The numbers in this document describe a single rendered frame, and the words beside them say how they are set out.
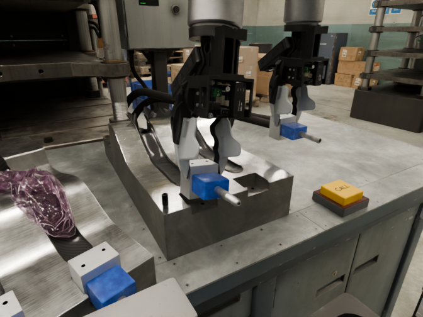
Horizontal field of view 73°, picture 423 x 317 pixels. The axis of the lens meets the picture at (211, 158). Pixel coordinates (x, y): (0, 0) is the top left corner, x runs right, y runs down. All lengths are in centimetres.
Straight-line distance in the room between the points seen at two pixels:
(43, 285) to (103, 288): 8
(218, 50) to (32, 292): 37
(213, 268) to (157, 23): 103
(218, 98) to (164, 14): 94
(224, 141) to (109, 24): 75
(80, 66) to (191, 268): 85
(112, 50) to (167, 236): 78
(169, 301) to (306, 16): 55
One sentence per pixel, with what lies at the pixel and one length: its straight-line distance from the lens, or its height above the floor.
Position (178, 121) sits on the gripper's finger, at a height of 102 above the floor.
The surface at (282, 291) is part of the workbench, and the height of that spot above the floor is 59.
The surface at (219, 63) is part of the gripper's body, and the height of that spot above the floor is 110.
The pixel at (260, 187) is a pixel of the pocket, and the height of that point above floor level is 87.
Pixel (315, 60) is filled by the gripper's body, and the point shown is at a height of 109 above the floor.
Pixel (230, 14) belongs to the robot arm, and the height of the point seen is 116.
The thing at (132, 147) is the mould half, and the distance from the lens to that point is 65.
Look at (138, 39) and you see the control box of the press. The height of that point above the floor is 111.
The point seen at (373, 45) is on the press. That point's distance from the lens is 453.
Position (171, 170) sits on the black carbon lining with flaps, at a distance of 59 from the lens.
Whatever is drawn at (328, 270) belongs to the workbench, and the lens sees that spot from 84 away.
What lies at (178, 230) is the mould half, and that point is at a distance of 46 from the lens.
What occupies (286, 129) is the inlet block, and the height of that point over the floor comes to 94.
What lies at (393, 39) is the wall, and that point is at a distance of 728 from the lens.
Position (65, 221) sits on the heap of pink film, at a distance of 50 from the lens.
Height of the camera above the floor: 114
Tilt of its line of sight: 24 degrees down
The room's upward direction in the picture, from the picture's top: straight up
